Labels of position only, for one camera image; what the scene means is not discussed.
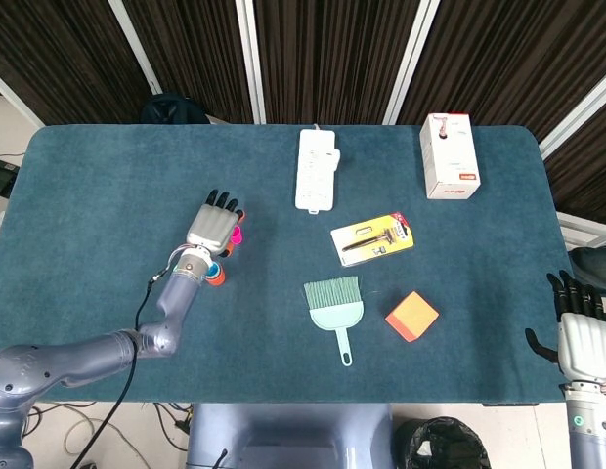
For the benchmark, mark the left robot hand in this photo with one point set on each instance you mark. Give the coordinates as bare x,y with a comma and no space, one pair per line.
212,227

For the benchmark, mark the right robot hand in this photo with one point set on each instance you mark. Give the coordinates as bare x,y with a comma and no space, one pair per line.
586,347

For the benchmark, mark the pink plastic cup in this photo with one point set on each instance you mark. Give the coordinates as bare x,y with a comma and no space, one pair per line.
237,237

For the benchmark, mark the cyan plastic cup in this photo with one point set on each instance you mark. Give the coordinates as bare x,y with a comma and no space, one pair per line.
214,271

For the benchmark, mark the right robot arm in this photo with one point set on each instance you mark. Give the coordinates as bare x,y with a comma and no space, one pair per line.
593,430

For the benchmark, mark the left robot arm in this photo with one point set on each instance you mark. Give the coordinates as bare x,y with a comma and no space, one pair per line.
171,303

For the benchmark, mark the orange plastic cup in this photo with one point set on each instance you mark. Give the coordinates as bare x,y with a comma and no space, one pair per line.
219,281

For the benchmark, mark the dark chair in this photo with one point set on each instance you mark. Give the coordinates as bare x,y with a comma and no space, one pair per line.
596,264

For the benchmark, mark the teal table cover cloth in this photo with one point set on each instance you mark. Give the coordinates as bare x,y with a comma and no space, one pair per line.
112,195

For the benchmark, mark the white metal rack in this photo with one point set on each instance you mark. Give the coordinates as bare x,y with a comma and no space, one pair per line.
586,229

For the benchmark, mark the dark backpack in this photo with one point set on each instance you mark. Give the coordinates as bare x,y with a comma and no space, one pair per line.
171,110

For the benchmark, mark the mint green hand brush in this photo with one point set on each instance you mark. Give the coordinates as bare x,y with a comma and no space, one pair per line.
334,312

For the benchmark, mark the razor in yellow blister pack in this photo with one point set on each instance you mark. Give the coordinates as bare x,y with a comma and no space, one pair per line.
371,239

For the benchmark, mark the black trash bin with bag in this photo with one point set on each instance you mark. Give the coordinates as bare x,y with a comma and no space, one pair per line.
445,444

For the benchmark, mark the orange and yellow cube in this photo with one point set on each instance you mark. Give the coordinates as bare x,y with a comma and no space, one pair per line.
413,315

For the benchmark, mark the black monitor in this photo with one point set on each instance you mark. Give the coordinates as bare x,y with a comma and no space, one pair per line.
2,178

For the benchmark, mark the blue-grey robot torso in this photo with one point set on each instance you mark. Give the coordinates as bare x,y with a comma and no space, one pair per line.
283,435

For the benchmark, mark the white cardboard product box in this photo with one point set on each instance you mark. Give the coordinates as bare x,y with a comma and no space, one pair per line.
449,156

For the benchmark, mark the white partition post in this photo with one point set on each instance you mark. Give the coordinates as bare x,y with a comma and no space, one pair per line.
410,63
249,58
576,117
137,49
14,100

